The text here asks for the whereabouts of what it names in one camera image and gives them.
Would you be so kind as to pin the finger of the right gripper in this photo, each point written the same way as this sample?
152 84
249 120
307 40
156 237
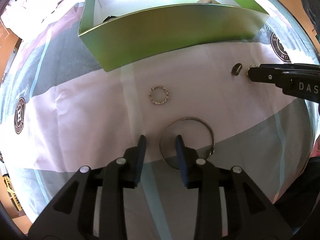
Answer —
269 73

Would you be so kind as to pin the cream white wristwatch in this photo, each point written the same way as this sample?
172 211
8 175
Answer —
208 2

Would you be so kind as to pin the thin metal bangle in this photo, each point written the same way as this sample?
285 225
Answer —
210 151

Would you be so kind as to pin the black wristwatch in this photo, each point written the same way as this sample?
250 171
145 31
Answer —
109 18

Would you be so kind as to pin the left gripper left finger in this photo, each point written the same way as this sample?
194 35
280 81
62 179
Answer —
91 204

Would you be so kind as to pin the green cardboard box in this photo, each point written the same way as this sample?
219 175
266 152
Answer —
145 28

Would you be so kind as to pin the pink grey patterned bedsheet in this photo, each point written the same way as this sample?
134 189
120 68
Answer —
60 110

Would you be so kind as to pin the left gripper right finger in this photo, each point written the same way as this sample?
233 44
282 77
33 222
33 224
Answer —
230 205

